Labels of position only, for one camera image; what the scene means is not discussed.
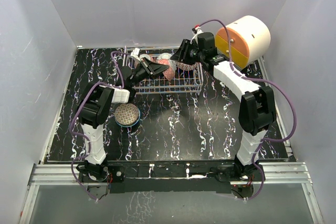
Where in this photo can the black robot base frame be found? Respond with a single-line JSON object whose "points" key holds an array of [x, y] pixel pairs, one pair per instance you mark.
{"points": [[166, 176]]}

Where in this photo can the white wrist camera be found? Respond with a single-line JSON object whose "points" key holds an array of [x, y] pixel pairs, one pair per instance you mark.
{"points": [[135, 54], [196, 31]]}

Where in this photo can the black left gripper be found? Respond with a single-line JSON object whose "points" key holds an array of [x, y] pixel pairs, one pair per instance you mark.
{"points": [[151, 68]]}

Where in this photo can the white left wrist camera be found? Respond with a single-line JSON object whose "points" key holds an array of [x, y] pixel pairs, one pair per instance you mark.
{"points": [[135, 54]]}

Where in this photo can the aluminium rail frame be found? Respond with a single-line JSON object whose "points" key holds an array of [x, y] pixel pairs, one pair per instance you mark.
{"points": [[174, 127]]}

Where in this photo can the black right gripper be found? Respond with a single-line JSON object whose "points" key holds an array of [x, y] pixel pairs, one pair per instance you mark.
{"points": [[181, 55]]}

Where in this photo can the white wire dish rack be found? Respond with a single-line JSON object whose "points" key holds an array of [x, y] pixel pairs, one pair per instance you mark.
{"points": [[186, 80]]}

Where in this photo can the white bowl green leaves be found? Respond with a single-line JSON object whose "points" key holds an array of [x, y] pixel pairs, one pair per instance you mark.
{"points": [[127, 119]]}

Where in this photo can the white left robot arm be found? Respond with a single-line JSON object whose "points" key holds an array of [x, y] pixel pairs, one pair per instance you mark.
{"points": [[94, 110]]}

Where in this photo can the pink floral bowl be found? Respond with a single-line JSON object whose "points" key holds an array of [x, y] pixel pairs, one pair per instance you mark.
{"points": [[169, 73], [148, 57]]}

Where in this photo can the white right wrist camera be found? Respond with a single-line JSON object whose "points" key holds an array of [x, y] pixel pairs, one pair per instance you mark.
{"points": [[196, 31]]}

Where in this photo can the white bowl brown diamonds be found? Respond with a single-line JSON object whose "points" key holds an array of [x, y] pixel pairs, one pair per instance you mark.
{"points": [[165, 56]]}

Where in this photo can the round white mini drawer cabinet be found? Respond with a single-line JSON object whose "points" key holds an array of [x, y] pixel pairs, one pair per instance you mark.
{"points": [[248, 37]]}

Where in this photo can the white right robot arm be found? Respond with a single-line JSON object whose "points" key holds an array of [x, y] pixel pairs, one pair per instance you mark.
{"points": [[257, 104]]}

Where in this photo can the brown patterned bowl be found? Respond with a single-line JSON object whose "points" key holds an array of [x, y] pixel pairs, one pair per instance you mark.
{"points": [[127, 107]]}

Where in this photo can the white bowl red lattice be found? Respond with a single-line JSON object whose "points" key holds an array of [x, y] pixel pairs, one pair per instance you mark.
{"points": [[187, 66]]}

